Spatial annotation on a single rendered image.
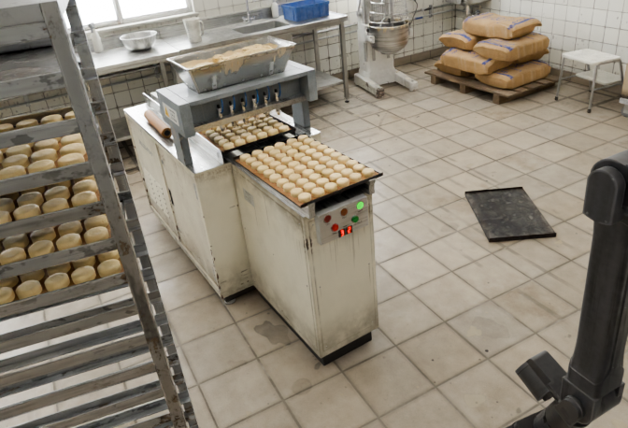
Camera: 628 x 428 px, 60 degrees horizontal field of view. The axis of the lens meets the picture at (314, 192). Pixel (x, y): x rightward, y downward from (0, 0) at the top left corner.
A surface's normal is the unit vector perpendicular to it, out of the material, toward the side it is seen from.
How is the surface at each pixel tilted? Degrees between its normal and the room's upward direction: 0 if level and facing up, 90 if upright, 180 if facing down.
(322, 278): 90
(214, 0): 90
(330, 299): 90
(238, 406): 0
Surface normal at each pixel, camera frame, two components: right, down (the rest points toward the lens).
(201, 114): 0.53, 0.36
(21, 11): 0.33, 0.42
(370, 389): -0.10, -0.87
